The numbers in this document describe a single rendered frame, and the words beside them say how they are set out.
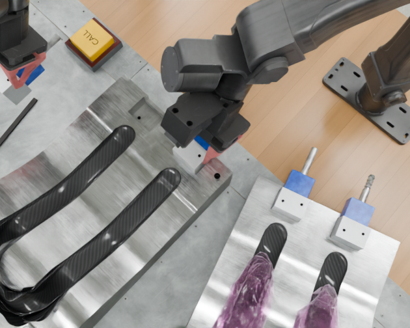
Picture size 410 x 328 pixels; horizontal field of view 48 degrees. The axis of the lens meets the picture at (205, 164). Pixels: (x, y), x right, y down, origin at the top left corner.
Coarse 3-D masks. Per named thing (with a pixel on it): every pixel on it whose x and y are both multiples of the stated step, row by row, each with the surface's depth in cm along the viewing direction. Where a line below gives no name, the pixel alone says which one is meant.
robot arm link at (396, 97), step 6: (396, 90) 74; (402, 90) 75; (384, 96) 75; (390, 96) 75; (396, 96) 74; (402, 96) 75; (384, 102) 76; (390, 102) 76; (396, 102) 77; (402, 102) 80
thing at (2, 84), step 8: (48, 40) 75; (56, 40) 76; (48, 48) 75; (40, 64) 74; (0, 72) 72; (32, 72) 74; (40, 72) 76; (0, 80) 72; (8, 80) 72; (32, 80) 75; (0, 88) 71; (8, 88) 71; (24, 88) 75; (8, 96) 73; (16, 96) 74; (24, 96) 76; (16, 104) 76
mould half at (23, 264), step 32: (128, 96) 79; (96, 128) 77; (160, 128) 77; (32, 160) 76; (64, 160) 76; (128, 160) 76; (160, 160) 76; (0, 192) 71; (32, 192) 73; (96, 192) 75; (128, 192) 75; (192, 192) 74; (64, 224) 72; (96, 224) 73; (160, 224) 74; (32, 256) 68; (64, 256) 69; (128, 256) 72; (160, 256) 80; (96, 288) 68; (128, 288) 77; (0, 320) 72; (64, 320) 65; (96, 320) 74
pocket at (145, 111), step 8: (136, 104) 79; (144, 104) 81; (152, 104) 80; (128, 112) 78; (136, 112) 81; (144, 112) 81; (152, 112) 81; (160, 112) 80; (144, 120) 80; (152, 120) 80; (160, 120) 80; (152, 128) 80
